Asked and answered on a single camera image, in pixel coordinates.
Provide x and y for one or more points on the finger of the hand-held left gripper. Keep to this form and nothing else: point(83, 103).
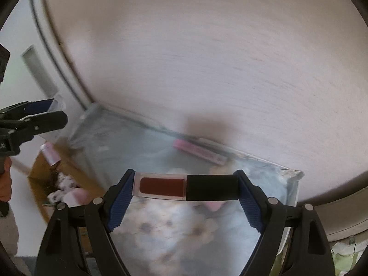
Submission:
point(49, 120)
point(40, 105)

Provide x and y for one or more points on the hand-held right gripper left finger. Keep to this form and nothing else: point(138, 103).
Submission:
point(120, 207)

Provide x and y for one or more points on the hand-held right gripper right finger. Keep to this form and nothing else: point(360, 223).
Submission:
point(250, 210)

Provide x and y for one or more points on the dark red lip gloss tube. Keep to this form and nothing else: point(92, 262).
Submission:
point(161, 185)

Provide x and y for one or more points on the cardboard box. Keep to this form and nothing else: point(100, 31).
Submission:
point(40, 178)

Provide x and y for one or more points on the clear plastic storage bin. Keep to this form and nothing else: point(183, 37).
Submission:
point(290, 175)

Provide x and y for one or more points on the white black fluffy plush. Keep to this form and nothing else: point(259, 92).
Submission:
point(61, 192)

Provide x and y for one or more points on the person's left forearm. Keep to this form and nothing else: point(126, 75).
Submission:
point(8, 233)

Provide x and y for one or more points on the person's left hand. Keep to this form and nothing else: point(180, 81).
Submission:
point(5, 187)

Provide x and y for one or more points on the pink striped pouch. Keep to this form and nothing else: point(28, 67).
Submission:
point(50, 153)

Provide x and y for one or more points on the white wardrobe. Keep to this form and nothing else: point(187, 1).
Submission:
point(17, 34)

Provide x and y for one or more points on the pink lip gloss tube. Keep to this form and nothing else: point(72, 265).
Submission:
point(198, 151)

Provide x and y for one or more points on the green floral cloth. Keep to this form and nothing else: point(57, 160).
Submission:
point(345, 260)

